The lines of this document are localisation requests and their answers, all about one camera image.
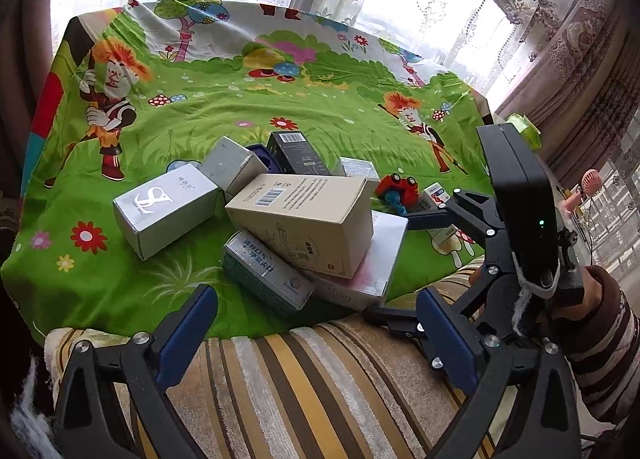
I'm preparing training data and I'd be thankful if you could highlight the beige long box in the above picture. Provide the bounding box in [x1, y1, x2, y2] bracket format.
[225, 174, 375, 279]

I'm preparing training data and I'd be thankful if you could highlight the white medicine box red mark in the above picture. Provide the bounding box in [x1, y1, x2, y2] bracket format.
[419, 182, 458, 212]

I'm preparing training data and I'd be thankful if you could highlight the black box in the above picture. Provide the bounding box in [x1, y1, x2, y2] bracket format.
[266, 130, 333, 177]

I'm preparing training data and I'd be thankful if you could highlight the silver box with logo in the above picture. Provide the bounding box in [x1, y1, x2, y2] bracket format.
[112, 176, 221, 261]

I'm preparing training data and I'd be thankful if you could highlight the navy blue box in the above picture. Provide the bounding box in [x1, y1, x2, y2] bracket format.
[245, 143, 276, 173]

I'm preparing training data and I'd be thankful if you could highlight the red toy car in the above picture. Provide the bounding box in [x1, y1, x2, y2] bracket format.
[376, 172, 421, 216]

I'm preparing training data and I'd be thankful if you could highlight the teal green box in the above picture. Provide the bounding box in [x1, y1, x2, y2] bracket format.
[221, 231, 316, 316]

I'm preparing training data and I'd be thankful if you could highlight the brown patterned curtain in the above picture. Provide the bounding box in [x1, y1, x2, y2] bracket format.
[492, 0, 640, 185]
[15, 0, 58, 105]

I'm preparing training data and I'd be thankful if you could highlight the small white box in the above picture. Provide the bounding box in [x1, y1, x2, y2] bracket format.
[340, 156, 380, 183]

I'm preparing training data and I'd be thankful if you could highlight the striped plush towel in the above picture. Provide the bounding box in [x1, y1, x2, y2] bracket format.
[42, 264, 501, 459]

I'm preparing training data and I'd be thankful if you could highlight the white fluffy cloth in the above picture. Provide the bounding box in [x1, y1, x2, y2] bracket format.
[10, 354, 53, 447]

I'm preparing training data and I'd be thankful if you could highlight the plain grey box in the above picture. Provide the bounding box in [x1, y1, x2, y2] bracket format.
[200, 136, 268, 196]

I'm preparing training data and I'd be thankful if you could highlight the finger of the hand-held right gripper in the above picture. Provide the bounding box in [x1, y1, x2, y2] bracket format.
[407, 189, 501, 240]
[362, 239, 511, 374]

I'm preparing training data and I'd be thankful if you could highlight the person's right forearm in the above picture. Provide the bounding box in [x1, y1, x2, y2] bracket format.
[550, 264, 640, 425]

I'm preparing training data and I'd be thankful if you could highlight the pink handheld fan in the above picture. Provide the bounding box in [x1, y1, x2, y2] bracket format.
[579, 168, 602, 198]

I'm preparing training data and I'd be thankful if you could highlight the white pink box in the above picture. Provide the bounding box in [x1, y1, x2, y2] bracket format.
[300, 212, 408, 312]

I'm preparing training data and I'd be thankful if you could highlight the cartoon printed green blanket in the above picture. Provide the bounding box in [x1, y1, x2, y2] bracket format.
[0, 0, 493, 340]

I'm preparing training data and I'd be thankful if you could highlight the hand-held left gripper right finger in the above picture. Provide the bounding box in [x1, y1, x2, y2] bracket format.
[415, 287, 583, 459]

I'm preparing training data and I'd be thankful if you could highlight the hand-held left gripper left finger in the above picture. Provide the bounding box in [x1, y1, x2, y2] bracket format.
[52, 283, 220, 459]

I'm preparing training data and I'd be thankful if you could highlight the green tissue pack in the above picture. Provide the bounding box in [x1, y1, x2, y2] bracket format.
[505, 113, 543, 150]

